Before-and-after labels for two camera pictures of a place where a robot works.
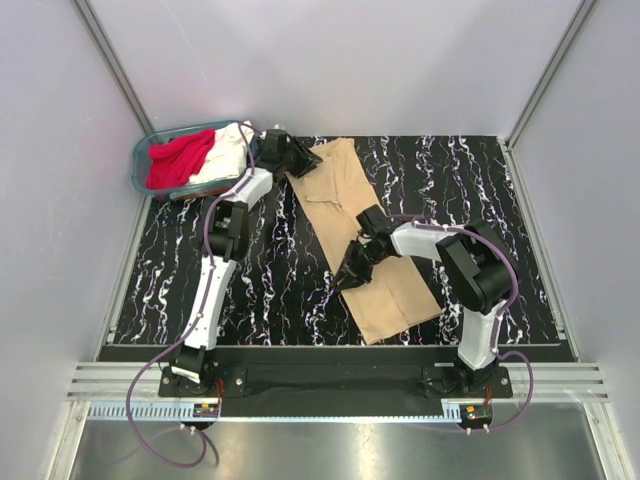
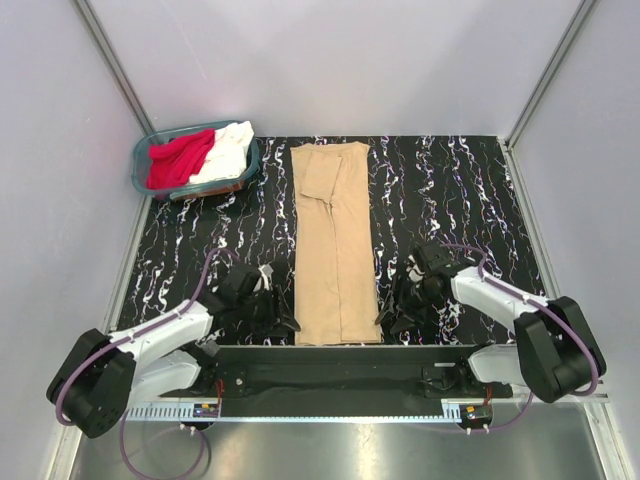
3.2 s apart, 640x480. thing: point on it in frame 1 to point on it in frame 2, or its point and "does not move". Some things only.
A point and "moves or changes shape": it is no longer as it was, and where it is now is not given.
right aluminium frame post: x=576 y=21 does not move
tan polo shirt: x=387 y=293 moves or changes shape
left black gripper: x=304 y=159 to x=277 y=319
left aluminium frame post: x=113 y=66 does not move
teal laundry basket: x=141 y=161 does not move
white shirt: x=228 y=156 does not move
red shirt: x=175 y=161 does not move
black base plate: x=332 y=381 does not move
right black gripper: x=351 y=268 to x=413 y=317
